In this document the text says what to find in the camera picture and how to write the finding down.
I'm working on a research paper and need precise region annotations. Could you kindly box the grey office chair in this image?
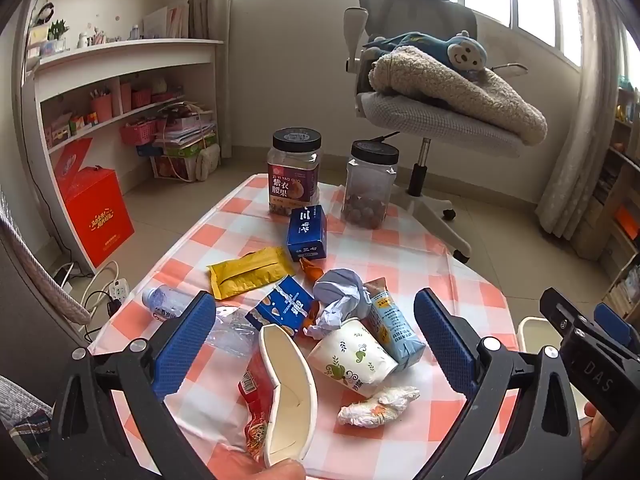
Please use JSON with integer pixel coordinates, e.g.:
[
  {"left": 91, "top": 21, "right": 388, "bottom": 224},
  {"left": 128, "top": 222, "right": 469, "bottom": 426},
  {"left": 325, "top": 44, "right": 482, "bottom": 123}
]
[{"left": 342, "top": 0, "right": 530, "bottom": 263}]

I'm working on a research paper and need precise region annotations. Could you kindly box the white wall shelf unit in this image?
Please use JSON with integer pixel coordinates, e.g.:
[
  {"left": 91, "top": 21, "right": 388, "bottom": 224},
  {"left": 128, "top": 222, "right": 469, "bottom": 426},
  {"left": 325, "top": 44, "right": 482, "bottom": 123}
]
[{"left": 19, "top": 0, "right": 227, "bottom": 281}]

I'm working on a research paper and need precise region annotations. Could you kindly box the light blue drink carton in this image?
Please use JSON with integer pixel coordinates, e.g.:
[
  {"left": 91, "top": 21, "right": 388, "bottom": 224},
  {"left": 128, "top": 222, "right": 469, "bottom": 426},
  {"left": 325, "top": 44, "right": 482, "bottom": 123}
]
[{"left": 364, "top": 277, "right": 427, "bottom": 374}]

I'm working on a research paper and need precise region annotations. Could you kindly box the person's right hand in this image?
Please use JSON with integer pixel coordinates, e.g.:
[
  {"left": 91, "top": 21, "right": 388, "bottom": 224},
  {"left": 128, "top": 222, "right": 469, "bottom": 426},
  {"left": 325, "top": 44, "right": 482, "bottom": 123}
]
[{"left": 582, "top": 401, "right": 621, "bottom": 448}]

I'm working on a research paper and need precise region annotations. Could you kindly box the white cable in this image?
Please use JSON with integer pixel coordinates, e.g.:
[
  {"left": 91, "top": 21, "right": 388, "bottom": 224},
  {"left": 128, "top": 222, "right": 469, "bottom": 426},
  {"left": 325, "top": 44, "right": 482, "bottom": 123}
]
[{"left": 79, "top": 260, "right": 121, "bottom": 312}]

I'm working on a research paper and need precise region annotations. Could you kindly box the orange white checked tablecloth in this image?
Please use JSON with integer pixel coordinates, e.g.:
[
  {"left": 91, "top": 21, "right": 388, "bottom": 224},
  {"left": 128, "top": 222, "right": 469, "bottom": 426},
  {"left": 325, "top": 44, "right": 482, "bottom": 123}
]
[{"left": 87, "top": 172, "right": 521, "bottom": 480}]

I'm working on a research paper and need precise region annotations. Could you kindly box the grey striped fabric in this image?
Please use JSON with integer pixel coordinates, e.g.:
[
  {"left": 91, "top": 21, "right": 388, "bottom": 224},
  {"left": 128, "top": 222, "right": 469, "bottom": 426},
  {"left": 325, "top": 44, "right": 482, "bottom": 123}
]
[{"left": 0, "top": 210, "right": 94, "bottom": 327}]

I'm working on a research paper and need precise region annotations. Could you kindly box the orange peel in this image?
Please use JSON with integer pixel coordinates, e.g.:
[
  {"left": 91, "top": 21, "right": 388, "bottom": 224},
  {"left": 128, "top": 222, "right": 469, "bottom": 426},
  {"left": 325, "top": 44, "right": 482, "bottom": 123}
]
[
  {"left": 298, "top": 256, "right": 327, "bottom": 282},
  {"left": 304, "top": 300, "right": 322, "bottom": 335}
]

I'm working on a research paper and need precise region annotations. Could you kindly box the gold foil wrapper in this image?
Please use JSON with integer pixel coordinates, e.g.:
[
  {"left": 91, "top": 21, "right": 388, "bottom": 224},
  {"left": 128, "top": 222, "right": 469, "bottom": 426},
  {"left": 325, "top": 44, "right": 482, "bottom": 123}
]
[{"left": 206, "top": 247, "right": 297, "bottom": 301}]

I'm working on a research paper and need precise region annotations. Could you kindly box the pink pen holder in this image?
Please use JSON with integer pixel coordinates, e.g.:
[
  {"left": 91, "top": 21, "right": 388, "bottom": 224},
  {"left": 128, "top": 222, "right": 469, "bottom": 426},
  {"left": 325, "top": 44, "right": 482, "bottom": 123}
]
[{"left": 89, "top": 91, "right": 114, "bottom": 124}]

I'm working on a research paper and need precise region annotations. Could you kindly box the wooden bookshelf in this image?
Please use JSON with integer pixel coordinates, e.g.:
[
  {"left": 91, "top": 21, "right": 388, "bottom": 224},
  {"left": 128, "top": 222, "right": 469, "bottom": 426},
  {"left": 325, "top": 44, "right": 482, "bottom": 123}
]
[{"left": 570, "top": 85, "right": 640, "bottom": 323}]

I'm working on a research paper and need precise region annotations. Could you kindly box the blue monkey plush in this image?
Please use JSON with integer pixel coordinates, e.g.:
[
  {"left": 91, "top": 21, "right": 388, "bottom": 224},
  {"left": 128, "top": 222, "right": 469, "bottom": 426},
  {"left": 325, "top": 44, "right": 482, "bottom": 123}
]
[{"left": 362, "top": 29, "right": 494, "bottom": 82}]

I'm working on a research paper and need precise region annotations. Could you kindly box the red snack packet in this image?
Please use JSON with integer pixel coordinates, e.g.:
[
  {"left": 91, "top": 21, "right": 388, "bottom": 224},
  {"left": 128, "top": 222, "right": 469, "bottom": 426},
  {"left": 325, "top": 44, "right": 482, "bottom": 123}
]
[{"left": 237, "top": 349, "right": 281, "bottom": 466}]

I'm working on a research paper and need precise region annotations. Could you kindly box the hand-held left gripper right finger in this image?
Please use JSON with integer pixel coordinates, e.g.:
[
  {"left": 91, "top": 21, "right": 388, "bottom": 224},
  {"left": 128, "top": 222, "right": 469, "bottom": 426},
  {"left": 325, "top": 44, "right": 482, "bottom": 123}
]
[{"left": 414, "top": 287, "right": 584, "bottom": 480}]

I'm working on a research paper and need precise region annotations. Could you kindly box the blue white snack packet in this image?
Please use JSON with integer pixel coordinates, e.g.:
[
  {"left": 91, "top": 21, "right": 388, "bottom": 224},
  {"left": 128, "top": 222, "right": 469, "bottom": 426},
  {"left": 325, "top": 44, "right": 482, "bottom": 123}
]
[{"left": 244, "top": 275, "right": 316, "bottom": 337}]

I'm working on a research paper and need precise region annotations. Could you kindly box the pale paper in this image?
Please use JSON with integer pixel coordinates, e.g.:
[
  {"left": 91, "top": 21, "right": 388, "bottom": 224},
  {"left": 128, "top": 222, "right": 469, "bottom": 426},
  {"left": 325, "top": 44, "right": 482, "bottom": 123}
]
[{"left": 305, "top": 268, "right": 374, "bottom": 342}]

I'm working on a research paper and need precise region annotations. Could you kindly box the clear jar with black lid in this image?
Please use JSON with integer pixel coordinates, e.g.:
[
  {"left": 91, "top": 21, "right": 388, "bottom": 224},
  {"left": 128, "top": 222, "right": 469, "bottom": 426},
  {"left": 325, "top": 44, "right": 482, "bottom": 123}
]
[{"left": 341, "top": 140, "right": 400, "bottom": 231}]

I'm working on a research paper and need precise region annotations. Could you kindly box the white bin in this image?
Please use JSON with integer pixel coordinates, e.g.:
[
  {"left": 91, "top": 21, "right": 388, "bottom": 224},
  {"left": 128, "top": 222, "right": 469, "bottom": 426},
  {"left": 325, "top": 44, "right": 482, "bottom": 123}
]
[{"left": 517, "top": 315, "right": 569, "bottom": 358}]

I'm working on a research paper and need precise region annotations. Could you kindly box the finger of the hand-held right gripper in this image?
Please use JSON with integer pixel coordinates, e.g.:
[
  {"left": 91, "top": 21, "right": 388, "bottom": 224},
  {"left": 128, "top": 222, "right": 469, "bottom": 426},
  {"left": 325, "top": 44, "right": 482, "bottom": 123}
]
[
  {"left": 594, "top": 302, "right": 640, "bottom": 358},
  {"left": 539, "top": 287, "right": 596, "bottom": 341}
]

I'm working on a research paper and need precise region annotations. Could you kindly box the clear plastic water bottle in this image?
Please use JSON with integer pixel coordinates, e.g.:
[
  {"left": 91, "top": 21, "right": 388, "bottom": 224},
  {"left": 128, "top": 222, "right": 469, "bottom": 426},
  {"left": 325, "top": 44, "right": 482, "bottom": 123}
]
[{"left": 142, "top": 284, "right": 262, "bottom": 357}]

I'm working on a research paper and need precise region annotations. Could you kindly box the beige curtain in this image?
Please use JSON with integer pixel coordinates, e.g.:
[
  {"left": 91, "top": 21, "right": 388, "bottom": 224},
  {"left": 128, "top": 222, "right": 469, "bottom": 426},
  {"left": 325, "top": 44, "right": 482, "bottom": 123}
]
[{"left": 534, "top": 0, "right": 632, "bottom": 242}]

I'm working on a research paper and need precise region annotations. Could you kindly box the blue cardboard box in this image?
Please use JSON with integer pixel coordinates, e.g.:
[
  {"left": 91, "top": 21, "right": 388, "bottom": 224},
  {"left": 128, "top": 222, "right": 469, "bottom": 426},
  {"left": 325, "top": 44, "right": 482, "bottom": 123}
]
[{"left": 286, "top": 205, "right": 327, "bottom": 262}]

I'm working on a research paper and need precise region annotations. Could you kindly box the stack of papers and boxes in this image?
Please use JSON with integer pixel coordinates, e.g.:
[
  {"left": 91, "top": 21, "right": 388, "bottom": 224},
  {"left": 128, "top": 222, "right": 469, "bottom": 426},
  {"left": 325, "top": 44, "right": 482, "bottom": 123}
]
[{"left": 149, "top": 101, "right": 221, "bottom": 182}]

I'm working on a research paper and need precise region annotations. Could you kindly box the crushed white paper bowl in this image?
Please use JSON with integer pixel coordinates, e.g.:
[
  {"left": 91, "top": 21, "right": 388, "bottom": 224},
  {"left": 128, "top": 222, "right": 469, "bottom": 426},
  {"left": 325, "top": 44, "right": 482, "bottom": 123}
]
[{"left": 257, "top": 323, "right": 319, "bottom": 469}]

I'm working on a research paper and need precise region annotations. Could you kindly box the red gift box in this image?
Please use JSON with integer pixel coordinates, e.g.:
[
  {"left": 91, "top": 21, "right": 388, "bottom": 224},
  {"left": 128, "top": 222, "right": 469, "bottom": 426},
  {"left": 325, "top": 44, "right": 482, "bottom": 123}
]
[{"left": 50, "top": 137, "right": 135, "bottom": 269}]

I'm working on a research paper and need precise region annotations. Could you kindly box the white tissue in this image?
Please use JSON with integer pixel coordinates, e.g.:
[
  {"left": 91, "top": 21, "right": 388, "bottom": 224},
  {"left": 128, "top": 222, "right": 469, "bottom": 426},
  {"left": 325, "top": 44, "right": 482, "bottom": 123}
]
[{"left": 337, "top": 385, "right": 421, "bottom": 429}]

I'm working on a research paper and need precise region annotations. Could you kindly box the purple label nut jar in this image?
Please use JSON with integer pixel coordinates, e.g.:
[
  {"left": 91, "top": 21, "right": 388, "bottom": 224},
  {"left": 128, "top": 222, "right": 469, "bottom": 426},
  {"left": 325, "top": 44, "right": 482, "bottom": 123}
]
[{"left": 267, "top": 128, "right": 322, "bottom": 218}]

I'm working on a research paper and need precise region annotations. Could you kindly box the beige fleece blanket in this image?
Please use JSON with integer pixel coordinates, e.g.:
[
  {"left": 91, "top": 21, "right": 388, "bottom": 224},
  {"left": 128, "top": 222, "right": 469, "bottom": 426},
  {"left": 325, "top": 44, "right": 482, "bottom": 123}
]
[{"left": 368, "top": 45, "right": 549, "bottom": 148}]

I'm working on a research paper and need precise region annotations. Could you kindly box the beige pouch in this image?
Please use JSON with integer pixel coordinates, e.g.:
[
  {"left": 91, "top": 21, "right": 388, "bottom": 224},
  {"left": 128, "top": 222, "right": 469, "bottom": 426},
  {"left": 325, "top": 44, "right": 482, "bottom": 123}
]
[{"left": 194, "top": 143, "right": 221, "bottom": 182}]

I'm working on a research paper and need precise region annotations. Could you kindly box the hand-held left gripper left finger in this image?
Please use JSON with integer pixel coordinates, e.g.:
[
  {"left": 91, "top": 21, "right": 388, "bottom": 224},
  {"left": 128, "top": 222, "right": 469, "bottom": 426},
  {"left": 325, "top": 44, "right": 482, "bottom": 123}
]
[{"left": 47, "top": 290, "right": 217, "bottom": 480}]

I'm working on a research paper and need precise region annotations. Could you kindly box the large pink basket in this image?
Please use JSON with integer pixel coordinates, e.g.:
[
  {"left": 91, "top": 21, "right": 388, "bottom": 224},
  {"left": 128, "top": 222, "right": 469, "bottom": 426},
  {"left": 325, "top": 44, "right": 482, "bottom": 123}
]
[{"left": 118, "top": 122, "right": 154, "bottom": 147}]

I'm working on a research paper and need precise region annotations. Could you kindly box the green print paper cup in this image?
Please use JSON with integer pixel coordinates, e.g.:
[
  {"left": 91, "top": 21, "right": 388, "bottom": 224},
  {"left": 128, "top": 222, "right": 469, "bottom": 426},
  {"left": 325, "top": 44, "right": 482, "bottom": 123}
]
[{"left": 306, "top": 317, "right": 399, "bottom": 399}]

